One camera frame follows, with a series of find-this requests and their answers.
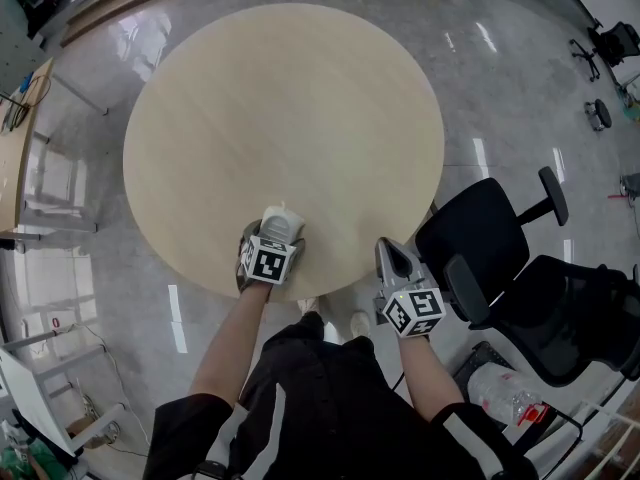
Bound white metal-frame table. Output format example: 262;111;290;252
0;335;127;462

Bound person's right forearm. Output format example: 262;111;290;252
397;334;467;422

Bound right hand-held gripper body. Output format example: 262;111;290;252
373;237;447;340

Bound person's left forearm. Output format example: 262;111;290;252
188;282;274;412

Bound wooden desk with cables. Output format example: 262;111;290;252
0;56;55;235

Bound white soap dish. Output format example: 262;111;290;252
261;201;307;242

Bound white floor cable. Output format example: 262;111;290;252
69;321;152;457

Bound black mesh office chair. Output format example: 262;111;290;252
569;19;640;83

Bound black round stool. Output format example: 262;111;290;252
583;98;614;133

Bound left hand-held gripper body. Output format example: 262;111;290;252
235;215;307;294

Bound person's right shoe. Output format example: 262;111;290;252
349;309;372;340

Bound bag of clear plastic bottles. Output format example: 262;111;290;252
466;362;545;427

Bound white railing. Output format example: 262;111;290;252
528;396;640;480

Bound person's black clothing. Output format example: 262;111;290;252
141;311;540;480

